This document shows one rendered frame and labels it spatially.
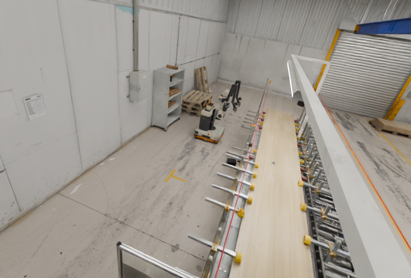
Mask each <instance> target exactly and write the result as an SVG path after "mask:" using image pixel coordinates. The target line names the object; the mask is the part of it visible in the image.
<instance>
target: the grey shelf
mask: <svg viewBox="0 0 411 278"><path fill-rule="evenodd" d="M170 75H174V76H175V78H172V82H170ZM183 76H184V77H185V68H180V67H178V70H175V69H172V68H167V67H163V68H159V69H156V70H154V76H153V94H152V126H151V127H153V125H156V126H160V127H162V128H164V129H165V131H166V127H167V126H168V125H169V124H170V123H172V122H173V121H175V120H176V119H178V118H179V120H180V113H181V108H180V107H182V95H181V94H183V84H184V77H183ZM182 82H183V83H182ZM169 87H171V88H175V89H176V88H178V89H179V90H180V92H179V93H177V94H175V95H173V96H171V97H169ZM167 88H168V89H167ZM169 100H171V101H172V102H173V101H176V103H175V104H173V105H172V106H170V107H169V108H168V101H169Z"/></svg>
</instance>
